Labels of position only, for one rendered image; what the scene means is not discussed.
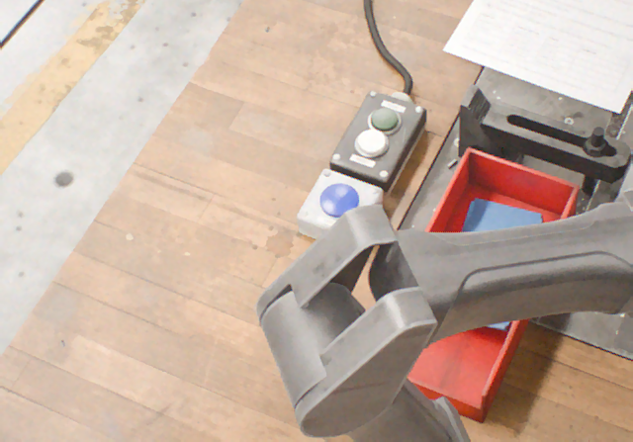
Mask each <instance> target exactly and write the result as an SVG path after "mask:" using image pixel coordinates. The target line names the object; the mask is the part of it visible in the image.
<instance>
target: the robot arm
mask: <svg viewBox="0 0 633 442"><path fill-rule="evenodd" d="M377 244H379V245H380V246H379V247H378V249H377V252H376V255H375V257H374V260H373V262H372V264H371V267H370V269H369V273H368V282H369V286H370V289H371V292H372V294H373V296H374V299H375V302H376V303H375V304H374V305H373V306H372V307H371V308H370V309H368V310H367V311H366V310H365V308H364V307H363V306H362V305H361V304H360V302H359V301H358V300H356V299H355V298H354V296H353V295H352V294H351V293H352V291H353V289H354V287H355V285H357V282H358V280H359V278H360V276H361V274H362V272H363V270H364V268H365V266H366V264H367V261H368V259H369V257H370V255H371V253H372V250H373V248H374V246H375V245H377ZM254 311H255V314H256V317H257V319H258V322H259V325H260V327H261V328H262V329H263V330H264V333H265V336H266V338H267V341H268V343H269V346H270V350H271V352H272V355H273V358H274V360H275V363H276V365H277V368H278V371H279V373H280V376H281V379H282V381H283V384H284V386H285V389H286V392H287V394H288V397H289V400H290V402H291V405H292V407H293V411H294V413H295V418H296V420H297V423H298V425H299V428H300V431H301V432H302V434H304V435H305V436H307V437H310V438H331V437H336V436H340V435H343V434H345V435H347V436H348V437H350V438H351V439H352V440H353V441H355V442H471V440H470V437H469V435H468V433H467V431H466V428H465V426H464V424H463V422H462V420H461V418H460V416H459V413H458V410H457V409H456V408H455V407H454V406H453V405H452V403H451V402H450V401H449V400H448V399H447V398H446V397H441V398H439V399H437V400H434V399H429V398H428V397H427V396H426V395H425V394H424V393H423V392H422V391H421V390H420V389H419V388H418V387H416V386H415V385H414V384H413V383H412V382H411V381H410V380H409V379H408V378H407V375H408V374H409V372H410V370H411V369H412V367H414V365H415V363H416V362H417V360H418V358H419V356H420V354H421V352H422V350H423V348H427V347H428V346H429V344H432V343H434V342H436V341H438V340H440V339H443V338H445V337H448V336H451V335H453V334H456V333H459V332H462V331H466V330H470V329H474V328H478V327H483V326H488V325H493V324H499V323H505V322H511V321H517V320H523V319H528V318H534V316H540V315H546V314H553V313H562V312H577V311H596V312H602V313H606V314H620V313H624V315H623V318H622V321H621V323H620V326H619V329H618V331H617V334H616V338H615V344H616V346H617V347H618V348H619V349H622V350H625V351H627V352H630V353H632V354H633V186H632V187H630V188H628V189H627V190H624V191H623V192H620V193H619V195H618V196H617V197H616V199H615V200H614V202H613V203H606V204H601V205H598V206H597V208H595V209H592V210H590V212H587V213H585V214H582V215H579V216H576V217H572V218H569V219H565V220H560V221H551V222H545V223H538V224H532V225H524V226H516V227H508V228H501V229H493V230H485V231H475V232H457V233H444V232H427V231H424V230H420V229H406V230H397V231H393V228H392V226H391V224H390V222H389V220H388V218H387V216H386V214H385V212H384V210H383V206H382V204H372V205H363V206H359V208H356V209H352V210H350V211H348V212H346V213H345V214H343V215H342V216H341V217H340V218H339V219H338V220H337V221H336V222H335V223H334V224H333V225H332V226H331V227H330V228H329V229H328V230H326V231H325V232H324V233H323V234H322V235H321V236H320V237H319V238H318V239H317V240H316V241H315V242H314V243H313V244H312V245H311V246H309V247H308V248H307V249H306V251H305V252H304V253H303V254H302V255H301V256H300V257H299V258H297V259H296V260H295V261H294V262H293V263H292V264H291V265H290V266H289V267H288V268H287V269H286V270H285V271H284V272H283V273H282V274H281V275H280V276H279V277H278V278H277V279H276V280H275V281H274V282H273V283H272V284H271V285H269V286H268V287H267V288H266V289H265V290H263V291H262V292H261V294H260V295H259V296H258V299H257V301H256V303H255V307H254Z"/></svg>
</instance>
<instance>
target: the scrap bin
mask: <svg viewBox="0 0 633 442"><path fill-rule="evenodd" d="M579 191H580V185H577V184H574V183H571V182H568V181H565V180H562V179H559V178H556V177H553V176H550V175H547V174H544V173H541V172H538V171H536V170H533V169H530V168H527V167H524V166H521V165H517V164H514V163H511V162H508V161H505V160H502V158H499V157H496V156H493V155H490V154H487V153H484V152H481V151H478V150H476V149H473V148H471V147H468V148H467V150H466V152H465V154H464V156H463V158H462V159H461V162H460V164H459V166H458V168H457V170H456V172H454V174H453V176H452V178H451V180H450V182H449V184H448V186H447V188H446V190H445V191H444V193H443V195H442V197H441V199H440V201H439V203H438V205H437V208H436V210H435V212H434V214H433V216H432V218H431V220H430V222H429V224H428V225H427V227H426V229H425V231H427V232H444V233H457V232H462V229H463V226H464V223H465V220H466V217H467V214H468V211H469V209H470V205H471V202H472V201H475V198H479V199H483V200H487V201H492V202H496V203H500V204H504V205H508V206H512V207H516V208H520V210H526V211H529V212H533V213H537V214H541V215H542V217H541V219H543V221H542V223H545V222H551V221H560V220H565V219H569V218H572V217H574V216H575V213H576V207H577V201H578V196H579ZM529 319H530V318H528V319H523V320H517V321H511V322H510V323H509V326H508V329H507V331H502V330H498V329H495V328H491V327H487V326H483V327H478V328H474V329H470V330H466V331H462V332H459V333H456V334H453V335H451V336H448V337H445V338H443V339H440V340H438V341H436V342H434V343H432V344H429V346H428V347H427V348H423V350H422V352H421V354H420V356H419V358H418V360H417V362H416V363H415V365H414V367H412V369H411V370H410V372H409V374H408V375H407V378H408V379H409V380H410V381H411V382H412V383H413V384H414V385H415V386H416V387H418V388H419V389H420V390H421V391H422V392H423V393H424V394H425V395H426V396H427V397H428V398H429V399H434V400H437V399H439V398H441V397H446V398H447V399H448V400H449V401H450V402H451V403H452V405H453V406H454V407H455V408H456V409H457V410H458V413H459V414H460V415H463V416H465V417H468V418H470V419H473V420H475V421H478V422H480V423H483V422H484V420H485V418H486V416H487V414H488V413H489V411H490V409H491V407H492V405H493V402H494V400H495V398H496V396H497V392H498V390H499V388H500V385H501V383H502V381H503V379H504V376H505V373H506V371H507V369H508V366H509V364H510V362H511V360H512V357H513V355H514V353H515V351H516V348H517V346H518V344H519V342H520V339H521V337H522V335H523V333H524V330H525V328H526V326H527V324H528V321H529Z"/></svg>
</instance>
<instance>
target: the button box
mask: <svg viewBox="0 0 633 442"><path fill-rule="evenodd" d="M364 7H365V13H366V19H367V22H368V26H369V29H370V32H371V35H372V38H373V40H374V42H375V45H376V47H377V49H378V50H379V52H380V54H381V55H382V57H383V58H384V59H385V60H386V61H387V62H388V63H389V64H390V65H391V66H392V67H393V68H394V70H395V71H396V72H397V73H398V74H399V75H400V76H401V77H402V79H403V80H404V82H405V85H404V89H403V92H402V93H401V92H395V93H393V94H392V96H388V95H385V94H382V93H379V92H376V91H373V90H371V91H370V92H369V93H368V95H367V97H366V98H365V100H364V102H363V103H362V105H361V107H360V109H359V110H358V112H357V114H355V115H354V117H353V120H352V122H351V123H350V125H349V127H348V129H347V130H346V132H345V134H344V135H343V137H342V139H341V141H340V142H339V144H338V146H337V147H336V149H335V151H334V153H333V154H332V155H331V157H330V158H329V170H330V171H333V172H336V173H339V174H341V175H344V176H347V177H350V178H353V179H356V180H359V181H362V182H365V183H368V184H370V185H373V186H376V187H379V188H381V189H382V191H383V196H384V197H387V196H389V194H390V193H391V191H392V189H393V187H394V185H395V183H396V181H397V180H398V178H399V176H400V174H401V172H402V170H404V169H405V167H406V165H407V161H408V159H409V158H410V156H411V154H412V152H413V150H414V148H415V146H416V145H417V143H418V141H419V139H420V137H421V135H422V134H423V132H424V130H425V128H426V116H427V110H426V108H424V107H422V106H419V105H417V104H414V103H413V100H412V98H411V97H410V96H409V95H410V93H411V90H412V86H413V81H412V77H411V75H410V74H409V72H408V71H406V70H405V67H404V66H403V65H402V64H401V63H400V62H399V61H398V60H397V59H396V58H394V57H393V56H392V55H391V54H390V53H389V51H388V50H387V49H386V47H385V45H384V43H383V41H382V39H381V37H380V35H379V32H378V29H377V26H376V23H375V20H374V16H373V10H372V0H364ZM379 108H390V109H393V110H394V111H395V112H396V113H397V115H398V125H397V126H396V127H395V128H394V129H393V130H391V131H389V132H380V133H382V134H383V135H384V137H385V139H386V146H385V148H384V149H383V150H382V151H381V152H379V153H375V154H368V153H365V152H363V151H362V150H361V149H360V148H359V144H358V139H359V136H360V135H361V134H362V133H363V132H365V131H370V130H374V131H375V129H374V128H373V127H372V125H371V116H372V114H373V112H374V111H376V110H377V109H379Z"/></svg>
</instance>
